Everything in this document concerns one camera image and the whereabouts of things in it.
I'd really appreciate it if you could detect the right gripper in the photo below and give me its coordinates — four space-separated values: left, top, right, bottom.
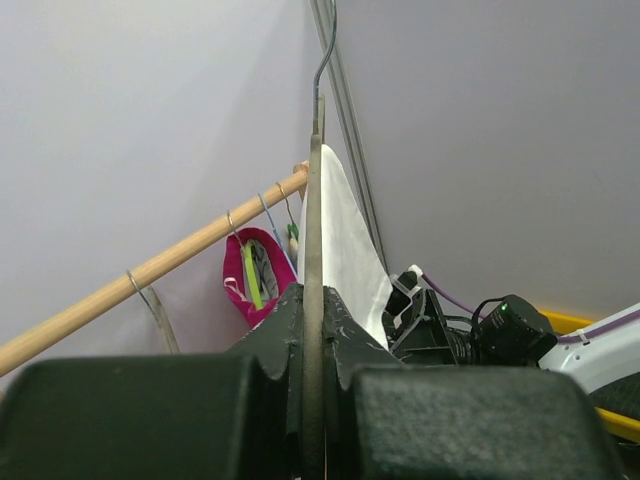
384 287 455 365

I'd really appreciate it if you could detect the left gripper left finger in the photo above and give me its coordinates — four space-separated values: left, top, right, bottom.
1 284 303 479

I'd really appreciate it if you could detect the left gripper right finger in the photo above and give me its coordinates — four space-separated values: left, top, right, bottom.
324 288 623 479

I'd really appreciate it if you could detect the white skirt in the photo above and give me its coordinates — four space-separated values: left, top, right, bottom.
297 145 392 351

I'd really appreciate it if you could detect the grey hanger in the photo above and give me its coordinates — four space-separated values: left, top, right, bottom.
125 270 181 354
300 1 338 479

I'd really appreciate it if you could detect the lime green hanger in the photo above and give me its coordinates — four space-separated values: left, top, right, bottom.
241 242 263 310

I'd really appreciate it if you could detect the magenta pleated skirt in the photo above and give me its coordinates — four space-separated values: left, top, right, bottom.
222 227 296 328

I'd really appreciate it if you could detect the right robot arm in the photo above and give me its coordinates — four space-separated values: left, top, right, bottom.
382 288 639 442

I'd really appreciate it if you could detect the dark green hanger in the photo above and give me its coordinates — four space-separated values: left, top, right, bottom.
285 199 299 265

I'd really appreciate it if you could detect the yellow plastic crate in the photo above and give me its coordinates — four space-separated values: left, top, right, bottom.
537 309 640 444

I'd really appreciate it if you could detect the wooden clothes rack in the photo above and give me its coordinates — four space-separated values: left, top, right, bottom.
1 161 309 376

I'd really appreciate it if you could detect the light blue wire hanger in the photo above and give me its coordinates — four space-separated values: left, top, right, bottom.
257 193 297 278

